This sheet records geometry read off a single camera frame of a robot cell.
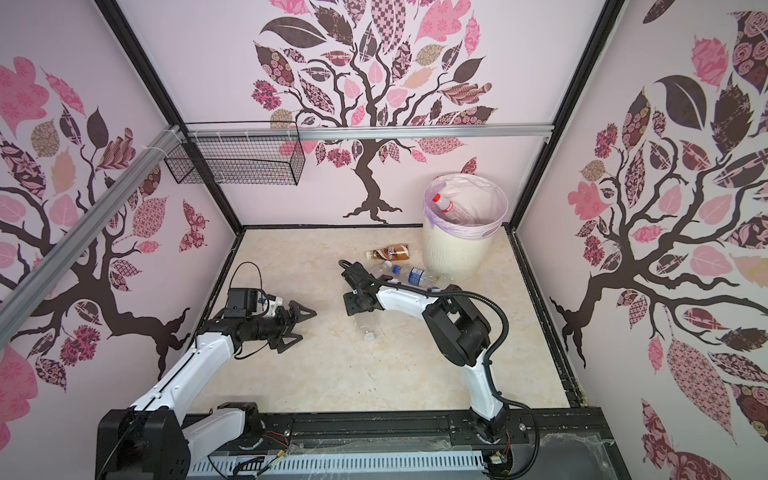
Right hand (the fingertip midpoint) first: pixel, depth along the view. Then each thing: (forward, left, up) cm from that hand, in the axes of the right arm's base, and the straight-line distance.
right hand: (353, 299), depth 95 cm
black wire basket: (+37, +36, +31) cm, 60 cm away
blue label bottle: (+9, -20, 0) cm, 22 cm away
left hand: (-13, +10, +7) cm, 18 cm away
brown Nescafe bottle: (+19, -15, 0) cm, 25 cm away
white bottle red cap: (+25, -33, +16) cm, 44 cm away
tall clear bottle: (-13, -6, +1) cm, 15 cm away
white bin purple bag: (+9, -33, +13) cm, 36 cm away
